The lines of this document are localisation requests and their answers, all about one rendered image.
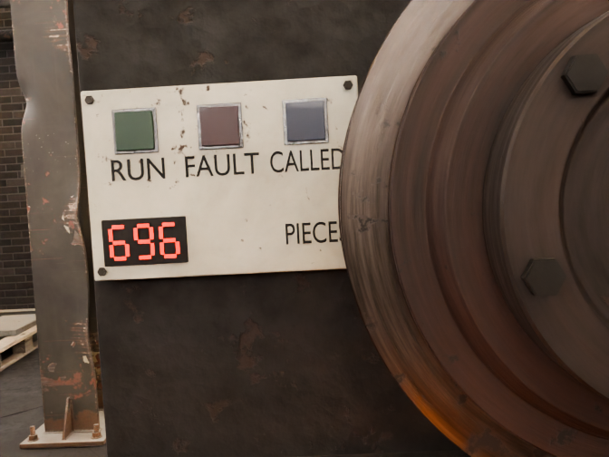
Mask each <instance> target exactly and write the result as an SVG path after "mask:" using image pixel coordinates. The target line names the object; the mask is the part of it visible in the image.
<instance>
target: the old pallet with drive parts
mask: <svg viewBox="0 0 609 457"><path fill-rule="evenodd" d="M36 332H37V328H36V326H33V327H32V328H30V329H28V330H26V331H24V332H23V333H21V334H19V335H16V336H0V353H2V352H4V351H5V350H6V349H8V348H10V347H12V349H13V354H12V355H11V356H9V357H7V358H6V359H5V360H3V361H2V362H1V355H0V372H2V371H3V370H5V369H6V368H7V367H8V366H10V365H12V364H13V363H15V362H16V361H18V360H20V359H21V358H23V357H24V356H26V355H28V354H30V353H31V352H33V350H35V349H36V348H38V340H36V341H35V342H33V336H32V335H33V334H35V333H36Z"/></svg>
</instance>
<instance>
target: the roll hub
mask: <svg viewBox="0 0 609 457"><path fill-rule="evenodd" d="M595 53H597V55H598V56H599V58H600V60H601V61H602V63H603V64H604V67H605V68H606V70H607V71H608V74H607V75H606V77H605V79H604V81H603V83H602V85H601V87H600V89H599V91H598V92H595V93H585V94H572V93H570V91H569V89H568V88H567V86H566V84H565V82H564V81H563V79H562V78H561V75H562V73H563V71H564V69H565V68H566V66H567V64H568V62H569V60H570V58H571V57H572V56H574V55H579V54H595ZM483 224H484V233H485V240H486V245H487V250H488V257H489V261H490V264H491V267H492V270H493V273H494V276H495V279H496V281H497V283H498V287H499V289H500V291H501V294H502V296H503V297H504V299H505V301H506V303H507V305H508V307H509V309H510V310H511V312H512V314H513V315H514V317H515V319H516V320H517V321H518V323H519V324H520V325H521V327H522V328H523V329H524V331H525V332H526V333H527V335H528V336H529V337H530V338H531V339H532V341H533V342H534V343H535V344H536V345H537V346H538V347H539V348H540V349H541V350H542V351H543V352H544V353H545V354H546V355H547V356H548V357H549V358H550V359H552V360H553V361H554V362H555V363H556V364H558V365H559V366H560V367H562V368H563V369H564V370H565V371H567V372H568V373H569V374H570V375H572V376H573V377H574V378H575V379H576V380H578V381H579V382H580V383H581V384H583V385H584V386H586V387H587V388H588V389H590V390H591V391H592V392H594V393H595V394H597V395H599V396H600V397H602V398H603V399H605V400H606V401H607V402H609V11H608V12H606V13H604V14H603V15H600V16H599V17H597V18H595V19H594V20H593V21H591V22H590V23H588V24H586V25H584V26H583V27H581V28H580V29H578V30H577V31H575V32H574V33H572V34H571V35H570V36H568V37H567V38H566V39H565V40H564V41H563V42H562V43H560V44H559V45H558V46H557V47H556V48H555V49H554V50H553V51H551V52H550V53H549V54H548V55H547V56H546V57H545V58H544V60H543V61H542V62H541V63H540V64H539V65H538V66H537V67H536V69H535V70H534V71H533V72H532V73H531V74H530V75H529V76H528V77H527V79H526V80H525V82H524V83H523V84H522V86H521V87H520V89H519V90H518V92H517V94H516V95H515V97H514V99H513V101H512V102H511V104H510V105H509V107H508V108H507V111H506V113H505V115H504V117H503V119H502V122H501V123H500V125H499V128H498V132H497V134H496V137H495V140H494V142H493V145H492V148H491V152H490V154H489V158H488V166H487V170H486V176H485V183H484V191H483ZM531 258H555V259H556V261H557V262H558V264H559V265H560V267H561V268H562V269H563V271H564V272H565V274H566V279H565V281H564V283H563V285H562V286H561V288H560V289H559V291H558V293H557V295H556V296H539V297H535V296H533V295H532V294H531V292H530V291H529V289H528V288H527V286H526V284H525V282H524V281H523V279H522V278H521V276H522V275H523V273H524V271H525V269H526V267H527V264H528V263H529V261H530V259H531Z"/></svg>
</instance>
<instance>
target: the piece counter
mask: <svg viewBox="0 0 609 457"><path fill-rule="evenodd" d="M171 226H174V222H167V223H162V227H171ZM162 227H159V238H163V230H162ZM111 228H112V229H124V225H114V226H111ZM137 228H150V226H149V224H137ZM137 228H134V229H133V232H134V240H138V230H137ZM112 229H108V230H109V241H113V240H112ZM151 239H154V237H153V228H150V239H142V240H138V243H139V244H145V243H150V240H151ZM163 242H176V240H175V239H174V238H163ZM113 245H125V240H123V241H113ZM113 245H110V256H111V258H113V257H114V252H113ZM159 246H160V254H161V255H164V244H163V243H160V244H159ZM125 251H126V257H129V256H130V248H129V244H127V245H125ZM150 253H151V255H155V249H154V243H150ZM177 254H180V251H179V242H176V254H168V255H164V258H176V257H177ZM151 255H149V256H140V259H151ZM126 257H114V261H117V260H126Z"/></svg>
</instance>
